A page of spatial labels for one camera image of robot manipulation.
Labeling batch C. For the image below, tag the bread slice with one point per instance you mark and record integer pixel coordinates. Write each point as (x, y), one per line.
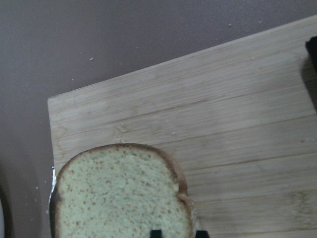
(123, 191)

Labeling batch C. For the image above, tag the wooden cutting board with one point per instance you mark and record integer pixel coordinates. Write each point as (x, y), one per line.
(239, 118)

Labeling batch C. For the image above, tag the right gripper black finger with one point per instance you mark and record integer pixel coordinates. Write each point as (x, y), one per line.
(202, 234)

